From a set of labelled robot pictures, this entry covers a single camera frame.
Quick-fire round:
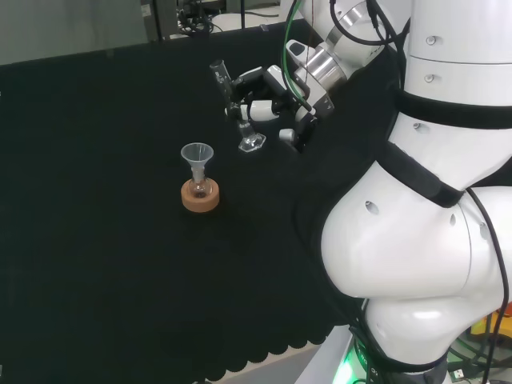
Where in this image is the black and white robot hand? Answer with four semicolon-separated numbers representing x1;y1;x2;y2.
223;38;335;155

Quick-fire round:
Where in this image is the clear glass graduated cylinder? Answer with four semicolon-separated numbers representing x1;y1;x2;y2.
209;58;267;154

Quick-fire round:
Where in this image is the clear plastic funnel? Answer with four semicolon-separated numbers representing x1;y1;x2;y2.
180;142;215;179

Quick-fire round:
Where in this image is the small round-bottom glass flask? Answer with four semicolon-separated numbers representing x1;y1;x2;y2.
187;171;212;199

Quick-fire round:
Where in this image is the grey cabinet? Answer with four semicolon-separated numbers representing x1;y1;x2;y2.
0;0;150;66

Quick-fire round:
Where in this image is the black bench cloth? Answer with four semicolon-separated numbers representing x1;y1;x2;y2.
0;22;409;384

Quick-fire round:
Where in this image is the yellow stop button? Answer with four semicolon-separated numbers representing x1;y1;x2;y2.
470;314;512;341

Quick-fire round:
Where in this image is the green cable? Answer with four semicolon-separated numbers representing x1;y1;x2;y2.
282;0;318;116

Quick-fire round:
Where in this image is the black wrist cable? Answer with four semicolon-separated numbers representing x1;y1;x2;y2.
326;0;414;55

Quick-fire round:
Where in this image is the black tripod with cables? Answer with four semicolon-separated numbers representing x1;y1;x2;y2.
175;0;219;40

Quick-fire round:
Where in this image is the cork ring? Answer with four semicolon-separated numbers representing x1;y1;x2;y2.
180;178;221;212

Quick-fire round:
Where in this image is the long black arm cable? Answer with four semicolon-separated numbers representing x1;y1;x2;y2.
465;186;512;384

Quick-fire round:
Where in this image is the black cable bundle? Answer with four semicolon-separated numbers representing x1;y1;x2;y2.
446;303;512;384

